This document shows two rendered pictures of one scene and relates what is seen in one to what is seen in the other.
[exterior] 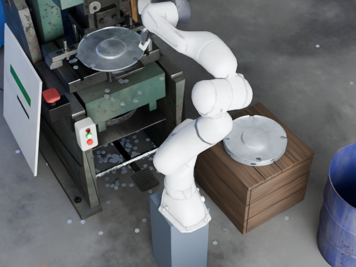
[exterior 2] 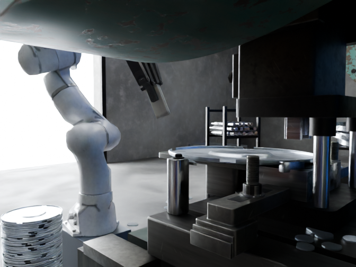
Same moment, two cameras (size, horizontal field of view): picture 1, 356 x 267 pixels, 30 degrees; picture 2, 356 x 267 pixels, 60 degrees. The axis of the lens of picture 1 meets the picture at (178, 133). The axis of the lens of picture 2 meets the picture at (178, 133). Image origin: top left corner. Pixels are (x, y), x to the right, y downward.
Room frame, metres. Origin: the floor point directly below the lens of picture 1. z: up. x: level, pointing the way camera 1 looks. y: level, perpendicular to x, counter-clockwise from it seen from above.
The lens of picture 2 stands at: (2.80, 0.00, 0.86)
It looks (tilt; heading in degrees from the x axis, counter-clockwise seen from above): 3 degrees down; 165
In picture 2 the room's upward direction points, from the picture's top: straight up
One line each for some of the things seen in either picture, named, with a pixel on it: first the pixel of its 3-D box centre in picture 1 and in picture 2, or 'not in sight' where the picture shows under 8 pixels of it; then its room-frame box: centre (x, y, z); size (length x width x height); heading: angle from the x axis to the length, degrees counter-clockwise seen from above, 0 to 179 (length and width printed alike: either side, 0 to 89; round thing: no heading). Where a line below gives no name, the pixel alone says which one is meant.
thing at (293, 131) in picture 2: not in sight; (296, 128); (2.33, 0.34, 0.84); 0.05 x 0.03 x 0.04; 121
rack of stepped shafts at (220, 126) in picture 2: not in sight; (231, 153); (-0.11, 1.34, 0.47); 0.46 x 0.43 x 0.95; 11
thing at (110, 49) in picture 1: (110, 48); (240, 153); (2.23, 0.28, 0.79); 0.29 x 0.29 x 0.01
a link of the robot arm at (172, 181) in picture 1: (184, 152); (89, 158); (1.69, -0.02, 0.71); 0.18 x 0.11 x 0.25; 148
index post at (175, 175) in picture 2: (148, 41); (178, 183); (2.32, 0.13, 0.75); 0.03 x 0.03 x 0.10; 31
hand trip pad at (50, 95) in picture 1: (52, 100); not in sight; (1.97, 0.51, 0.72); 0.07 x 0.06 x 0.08; 31
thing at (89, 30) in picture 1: (96, 17); (305, 115); (2.34, 0.35, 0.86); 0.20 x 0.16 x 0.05; 121
